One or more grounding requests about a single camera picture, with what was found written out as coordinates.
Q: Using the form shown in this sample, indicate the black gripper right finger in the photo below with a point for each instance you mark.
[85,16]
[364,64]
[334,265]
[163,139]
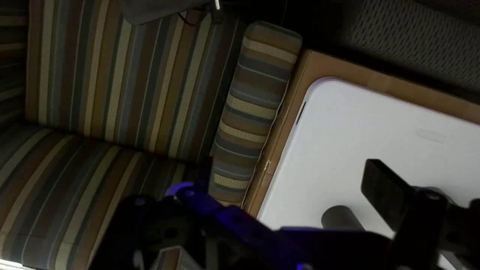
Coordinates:
[399,200]

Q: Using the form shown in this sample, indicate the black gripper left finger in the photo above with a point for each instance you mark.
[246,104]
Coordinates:
[210,235]

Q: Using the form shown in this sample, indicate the yellow candle in dark jar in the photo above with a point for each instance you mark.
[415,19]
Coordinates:
[340,218]

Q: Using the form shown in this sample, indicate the white plastic board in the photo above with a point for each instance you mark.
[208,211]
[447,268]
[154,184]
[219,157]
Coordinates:
[360,136]

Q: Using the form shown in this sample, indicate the striped fabric sofa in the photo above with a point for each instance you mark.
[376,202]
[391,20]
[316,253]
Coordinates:
[99,100]

